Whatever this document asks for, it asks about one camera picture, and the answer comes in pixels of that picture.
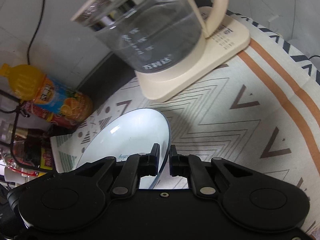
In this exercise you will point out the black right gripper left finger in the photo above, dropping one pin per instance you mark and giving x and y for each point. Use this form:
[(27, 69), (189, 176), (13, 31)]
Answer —
[(135, 167)]

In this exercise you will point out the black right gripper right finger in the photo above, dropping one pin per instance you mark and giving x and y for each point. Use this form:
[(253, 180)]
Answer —
[(192, 168)]

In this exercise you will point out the white plate with logo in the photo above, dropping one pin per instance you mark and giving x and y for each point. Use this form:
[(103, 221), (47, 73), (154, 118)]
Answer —
[(132, 133)]

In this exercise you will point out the black metal shelf rack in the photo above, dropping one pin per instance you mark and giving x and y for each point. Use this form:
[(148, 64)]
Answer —
[(17, 111)]

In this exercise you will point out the patterned table cloth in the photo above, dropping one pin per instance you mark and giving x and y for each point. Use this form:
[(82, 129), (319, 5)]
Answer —
[(259, 110)]

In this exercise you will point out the red drink can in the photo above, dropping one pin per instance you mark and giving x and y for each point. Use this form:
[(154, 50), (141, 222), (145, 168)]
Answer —
[(50, 117)]

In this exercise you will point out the dark soy sauce bottle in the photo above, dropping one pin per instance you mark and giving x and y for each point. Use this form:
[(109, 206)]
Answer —
[(31, 147)]

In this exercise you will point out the cream kettle base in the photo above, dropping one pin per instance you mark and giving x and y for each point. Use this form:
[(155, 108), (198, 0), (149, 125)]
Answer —
[(230, 38)]

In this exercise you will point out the orange juice bottle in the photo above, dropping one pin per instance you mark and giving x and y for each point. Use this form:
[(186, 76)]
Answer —
[(29, 83)]

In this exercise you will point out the glass kettle with cream handle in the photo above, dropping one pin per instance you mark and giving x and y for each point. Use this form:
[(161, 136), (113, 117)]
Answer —
[(150, 35)]

